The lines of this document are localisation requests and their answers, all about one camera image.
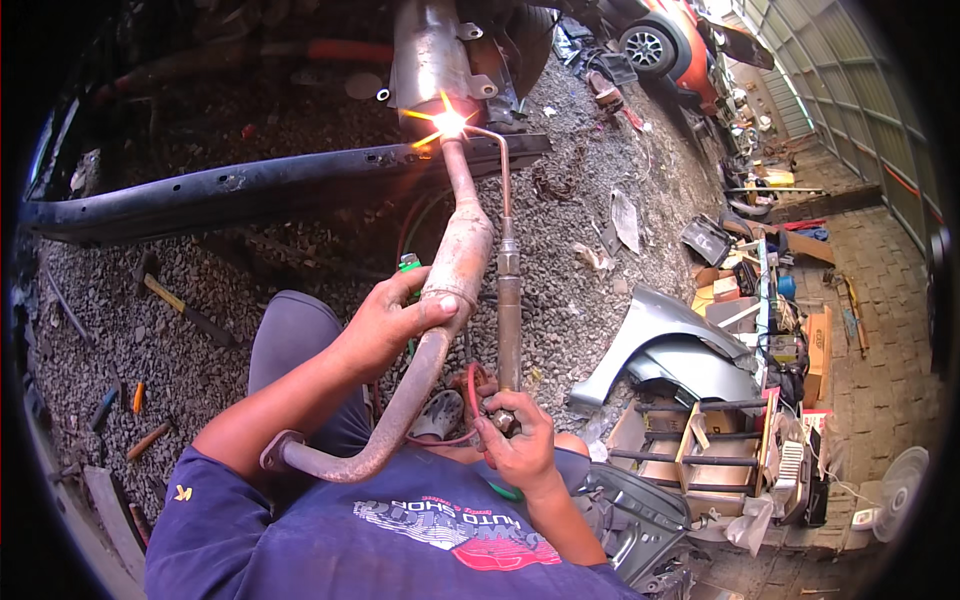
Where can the person's right hand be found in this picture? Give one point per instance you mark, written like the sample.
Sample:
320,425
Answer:
525,450

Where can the person's left hand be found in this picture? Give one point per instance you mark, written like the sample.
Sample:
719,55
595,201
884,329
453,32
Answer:
379,334

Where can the person's right fingers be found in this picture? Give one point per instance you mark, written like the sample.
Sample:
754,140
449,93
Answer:
499,442

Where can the brass cutting torch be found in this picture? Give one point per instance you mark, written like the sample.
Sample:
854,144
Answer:
508,300

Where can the rusty exhaust pipe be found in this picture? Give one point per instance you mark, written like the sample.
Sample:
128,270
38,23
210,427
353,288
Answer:
457,262

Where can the grey car panel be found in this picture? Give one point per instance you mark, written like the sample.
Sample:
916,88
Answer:
637,517

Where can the person's body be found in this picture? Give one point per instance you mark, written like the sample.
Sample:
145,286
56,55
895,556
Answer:
360,540

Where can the silver car fender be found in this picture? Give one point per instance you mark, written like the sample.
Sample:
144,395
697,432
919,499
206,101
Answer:
675,352

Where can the green lighter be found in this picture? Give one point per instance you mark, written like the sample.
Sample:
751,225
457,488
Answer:
409,262

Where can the heap of cartons and bars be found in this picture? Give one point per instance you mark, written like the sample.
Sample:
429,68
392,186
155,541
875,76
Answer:
705,457

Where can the person's legs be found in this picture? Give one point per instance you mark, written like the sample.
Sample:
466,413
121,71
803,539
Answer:
296,345

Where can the grey paper scrap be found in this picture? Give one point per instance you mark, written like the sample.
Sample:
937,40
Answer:
625,219

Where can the heap of car parts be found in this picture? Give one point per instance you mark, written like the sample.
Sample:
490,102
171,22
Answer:
757,300

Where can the grey wooden plank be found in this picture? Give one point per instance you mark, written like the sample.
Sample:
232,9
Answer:
116,521

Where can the silver muffler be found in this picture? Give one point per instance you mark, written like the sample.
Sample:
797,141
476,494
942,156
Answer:
431,52

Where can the white floor fan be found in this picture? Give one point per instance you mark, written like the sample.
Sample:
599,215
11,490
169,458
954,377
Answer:
896,491

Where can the black tyre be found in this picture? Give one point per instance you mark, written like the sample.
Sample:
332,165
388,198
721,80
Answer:
534,37

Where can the red pipe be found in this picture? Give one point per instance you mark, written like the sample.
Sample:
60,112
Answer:
345,50

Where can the orange car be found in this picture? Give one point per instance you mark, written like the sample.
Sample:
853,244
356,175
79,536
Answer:
667,41

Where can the thin metal rod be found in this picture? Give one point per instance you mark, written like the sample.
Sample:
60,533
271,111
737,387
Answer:
69,307

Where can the black car frame beam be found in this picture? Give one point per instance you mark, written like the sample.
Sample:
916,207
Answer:
225,191

